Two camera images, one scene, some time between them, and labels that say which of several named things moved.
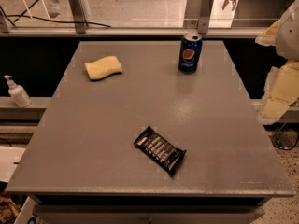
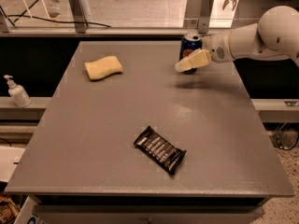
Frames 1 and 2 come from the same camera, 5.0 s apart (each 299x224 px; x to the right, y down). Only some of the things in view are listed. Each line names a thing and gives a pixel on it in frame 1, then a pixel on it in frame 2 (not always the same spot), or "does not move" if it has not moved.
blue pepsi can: x=190 y=53 does not move
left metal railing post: x=78 y=9 does not move
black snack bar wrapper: x=160 y=149 does not move
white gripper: x=288 y=35 to x=219 y=49
